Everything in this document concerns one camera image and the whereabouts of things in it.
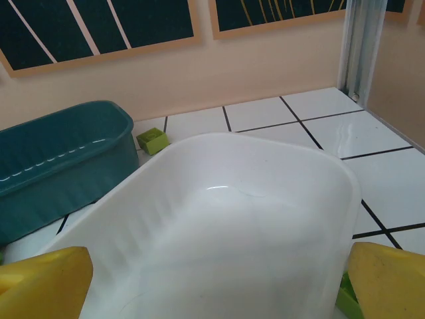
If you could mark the teal plastic container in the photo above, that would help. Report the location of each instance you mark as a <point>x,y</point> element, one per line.
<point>66,172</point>

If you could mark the green lego brick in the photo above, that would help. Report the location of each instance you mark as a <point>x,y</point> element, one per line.
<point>152,139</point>
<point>347,295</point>

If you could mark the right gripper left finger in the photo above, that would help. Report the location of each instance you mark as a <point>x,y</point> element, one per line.
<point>43,285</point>

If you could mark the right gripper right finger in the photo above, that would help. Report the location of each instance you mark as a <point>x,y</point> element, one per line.
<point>388,285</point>

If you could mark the aluminium frame post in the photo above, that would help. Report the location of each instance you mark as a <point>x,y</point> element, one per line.
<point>360,50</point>

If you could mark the dark floral wall panel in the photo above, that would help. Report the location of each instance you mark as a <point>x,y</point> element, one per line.
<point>99,26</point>
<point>265,13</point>
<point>408,9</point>

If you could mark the white plastic container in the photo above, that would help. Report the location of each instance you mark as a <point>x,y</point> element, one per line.
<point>216,232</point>

